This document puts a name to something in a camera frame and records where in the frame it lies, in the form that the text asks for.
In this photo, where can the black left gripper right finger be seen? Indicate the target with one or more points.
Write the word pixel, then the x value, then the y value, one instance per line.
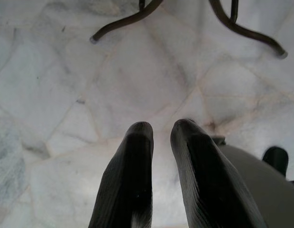
pixel 204 180

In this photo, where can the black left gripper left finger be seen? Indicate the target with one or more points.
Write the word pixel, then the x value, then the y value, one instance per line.
pixel 128 175

